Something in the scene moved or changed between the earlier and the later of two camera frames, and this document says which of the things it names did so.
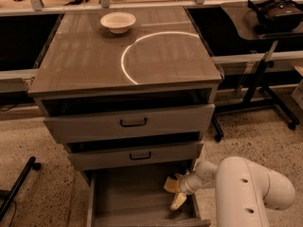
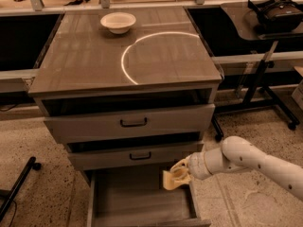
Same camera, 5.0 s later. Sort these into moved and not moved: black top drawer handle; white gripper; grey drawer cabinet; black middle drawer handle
Moved: white gripper
Not moved: black middle drawer handle; black top drawer handle; grey drawer cabinet
